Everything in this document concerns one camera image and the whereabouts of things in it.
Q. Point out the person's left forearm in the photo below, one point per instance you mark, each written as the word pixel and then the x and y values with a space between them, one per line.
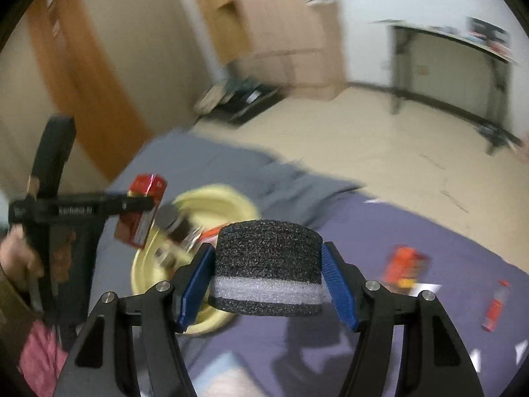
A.
pixel 12 314

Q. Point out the person's left hand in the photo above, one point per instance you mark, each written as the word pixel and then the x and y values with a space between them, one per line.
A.
pixel 18 256

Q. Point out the black folding table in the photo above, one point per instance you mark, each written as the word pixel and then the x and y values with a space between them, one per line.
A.
pixel 399 45

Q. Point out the orange snack packet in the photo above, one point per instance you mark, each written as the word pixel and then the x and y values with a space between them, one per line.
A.
pixel 404 268

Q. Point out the purple bed sheet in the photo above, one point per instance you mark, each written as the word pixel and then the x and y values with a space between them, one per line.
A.
pixel 413 339

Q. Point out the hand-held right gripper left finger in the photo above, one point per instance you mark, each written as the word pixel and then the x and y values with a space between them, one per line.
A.
pixel 194 291

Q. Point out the red tube with white cap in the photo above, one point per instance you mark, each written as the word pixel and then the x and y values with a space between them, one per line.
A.
pixel 495 308

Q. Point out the orange wooden door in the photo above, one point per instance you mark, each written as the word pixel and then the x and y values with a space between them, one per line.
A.
pixel 82 74

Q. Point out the pink cloth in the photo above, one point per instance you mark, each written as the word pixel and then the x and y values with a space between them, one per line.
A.
pixel 39 359

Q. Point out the grey blanket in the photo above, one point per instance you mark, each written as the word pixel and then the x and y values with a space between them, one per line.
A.
pixel 231 169

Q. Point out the pale yellow plastic basin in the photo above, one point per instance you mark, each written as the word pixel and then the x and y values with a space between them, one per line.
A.
pixel 210 202

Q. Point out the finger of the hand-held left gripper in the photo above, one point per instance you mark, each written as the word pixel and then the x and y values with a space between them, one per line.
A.
pixel 132 204

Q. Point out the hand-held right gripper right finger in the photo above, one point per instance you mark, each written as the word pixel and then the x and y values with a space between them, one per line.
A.
pixel 337 283

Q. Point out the light wooden wardrobe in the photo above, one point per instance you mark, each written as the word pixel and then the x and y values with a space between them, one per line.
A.
pixel 281 29

